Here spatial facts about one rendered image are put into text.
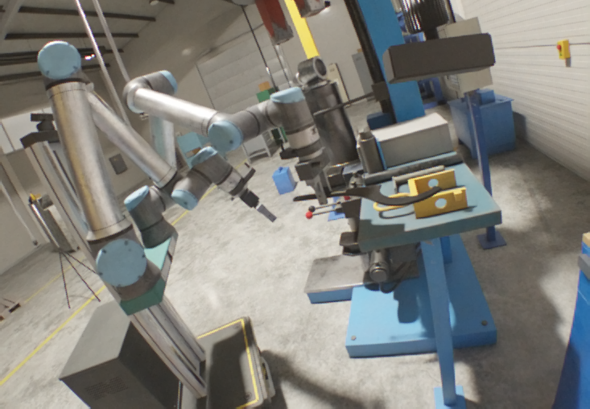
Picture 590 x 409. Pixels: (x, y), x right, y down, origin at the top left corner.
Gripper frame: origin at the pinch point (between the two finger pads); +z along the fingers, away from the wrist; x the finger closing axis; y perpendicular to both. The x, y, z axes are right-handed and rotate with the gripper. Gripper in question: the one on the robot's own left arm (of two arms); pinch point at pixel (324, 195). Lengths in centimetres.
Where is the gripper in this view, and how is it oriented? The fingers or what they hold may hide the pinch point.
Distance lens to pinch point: 91.5
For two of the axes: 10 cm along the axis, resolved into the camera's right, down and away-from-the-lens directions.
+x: 5.0, -4.5, 7.4
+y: 7.9, -1.2, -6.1
